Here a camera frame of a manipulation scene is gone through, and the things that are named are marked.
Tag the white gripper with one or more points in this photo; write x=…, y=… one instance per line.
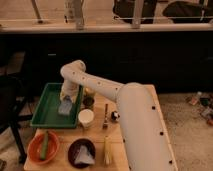
x=69, y=89

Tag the blue sponge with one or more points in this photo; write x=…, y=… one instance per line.
x=65, y=106

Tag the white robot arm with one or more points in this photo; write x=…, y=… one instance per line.
x=143, y=129

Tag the green plastic tray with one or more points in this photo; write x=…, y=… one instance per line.
x=46, y=113

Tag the dark small jar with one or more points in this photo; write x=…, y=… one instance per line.
x=88, y=102

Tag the white cup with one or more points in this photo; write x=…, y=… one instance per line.
x=86, y=117

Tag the black chair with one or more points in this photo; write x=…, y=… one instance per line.
x=10, y=109

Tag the dark brown bowl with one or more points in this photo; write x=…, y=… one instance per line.
x=74, y=149

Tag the grey crumpled cloth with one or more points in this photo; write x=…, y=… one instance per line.
x=84, y=156

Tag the orange bowl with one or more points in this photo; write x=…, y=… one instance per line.
x=35, y=144

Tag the green cucumber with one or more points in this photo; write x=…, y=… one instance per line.
x=44, y=146

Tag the white handled peeler tool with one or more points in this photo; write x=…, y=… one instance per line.
x=115, y=116

